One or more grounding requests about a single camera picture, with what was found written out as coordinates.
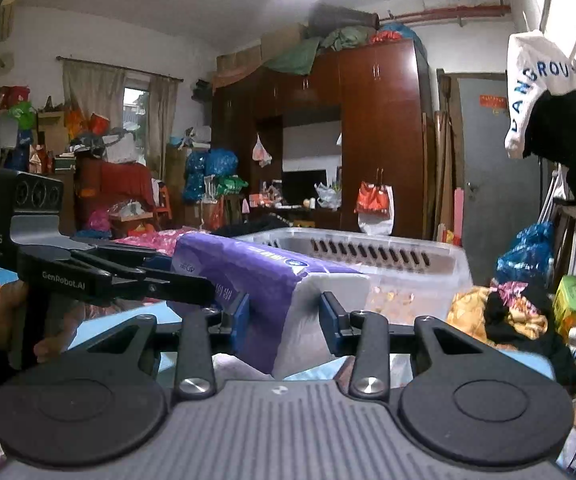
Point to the grey door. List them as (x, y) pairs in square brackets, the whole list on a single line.
[(487, 185)]

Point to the person's left hand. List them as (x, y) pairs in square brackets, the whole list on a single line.
[(3, 320)]

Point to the red pipe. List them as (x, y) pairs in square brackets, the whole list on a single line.
[(442, 10)]

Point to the white plastic bag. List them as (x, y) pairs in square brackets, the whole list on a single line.
[(329, 196)]

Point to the pile of colourful clothes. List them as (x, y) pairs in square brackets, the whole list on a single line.
[(512, 320)]

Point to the blue plastic bags pile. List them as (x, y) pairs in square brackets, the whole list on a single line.
[(210, 170)]

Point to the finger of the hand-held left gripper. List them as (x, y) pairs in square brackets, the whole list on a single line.
[(133, 255), (178, 287)]

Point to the cardboard boxes on wardrobe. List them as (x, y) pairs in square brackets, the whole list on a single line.
[(248, 52)]

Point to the window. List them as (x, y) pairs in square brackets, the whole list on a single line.
[(135, 120)]

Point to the red cloth cover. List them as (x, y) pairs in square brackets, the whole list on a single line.
[(118, 180)]

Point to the white paper bag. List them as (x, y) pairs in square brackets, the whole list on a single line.
[(375, 224)]

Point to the red plastic bag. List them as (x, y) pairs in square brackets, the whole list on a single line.
[(373, 197)]

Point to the purple tissue pack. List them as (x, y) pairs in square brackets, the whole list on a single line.
[(268, 300)]

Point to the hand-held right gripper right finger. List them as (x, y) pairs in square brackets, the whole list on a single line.
[(329, 321)]

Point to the clear plastic storage bin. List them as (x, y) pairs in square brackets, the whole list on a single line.
[(417, 270)]

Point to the dark rolled mat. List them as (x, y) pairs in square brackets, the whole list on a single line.
[(343, 17)]

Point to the pink hanging plastic bag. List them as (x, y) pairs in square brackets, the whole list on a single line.
[(262, 152)]

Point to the black hanging garment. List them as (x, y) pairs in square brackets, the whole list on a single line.
[(562, 135)]

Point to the beige curtain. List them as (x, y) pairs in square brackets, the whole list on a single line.
[(163, 120), (90, 90)]

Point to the pink printed blanket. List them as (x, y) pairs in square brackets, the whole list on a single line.
[(163, 240)]

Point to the green cloth bundle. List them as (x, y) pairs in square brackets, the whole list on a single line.
[(308, 50)]

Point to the blue crumpled plastic bag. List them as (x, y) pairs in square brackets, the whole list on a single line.
[(527, 252)]

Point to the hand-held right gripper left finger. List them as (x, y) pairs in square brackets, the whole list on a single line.
[(241, 321)]

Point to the white printed hanging garment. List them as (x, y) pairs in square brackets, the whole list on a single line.
[(532, 75)]

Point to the brown wooden wardrobe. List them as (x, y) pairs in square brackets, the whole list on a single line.
[(377, 125)]

